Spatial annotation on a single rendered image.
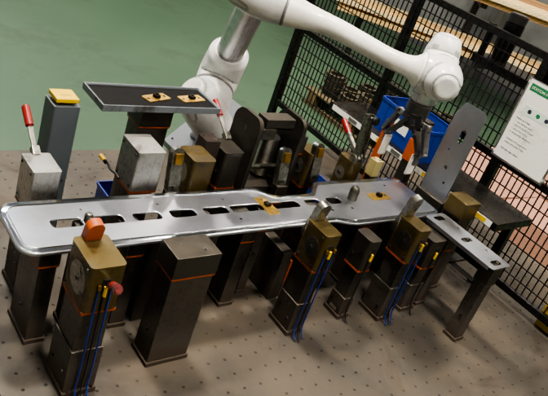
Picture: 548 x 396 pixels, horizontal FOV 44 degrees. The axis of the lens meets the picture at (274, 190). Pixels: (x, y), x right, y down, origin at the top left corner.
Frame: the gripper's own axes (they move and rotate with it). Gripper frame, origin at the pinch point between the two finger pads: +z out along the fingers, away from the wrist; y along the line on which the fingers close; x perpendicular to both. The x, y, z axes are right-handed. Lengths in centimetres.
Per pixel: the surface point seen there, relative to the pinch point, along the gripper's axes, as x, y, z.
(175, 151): -72, -14, 3
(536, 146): 54, 13, -11
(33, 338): -110, 6, 42
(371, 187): 1.4, -5.4, 14.1
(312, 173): -18.8, -13.7, 12.8
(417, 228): -8.1, 23.1, 9.7
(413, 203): -7.5, 17.5, 4.5
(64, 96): -96, -32, -3
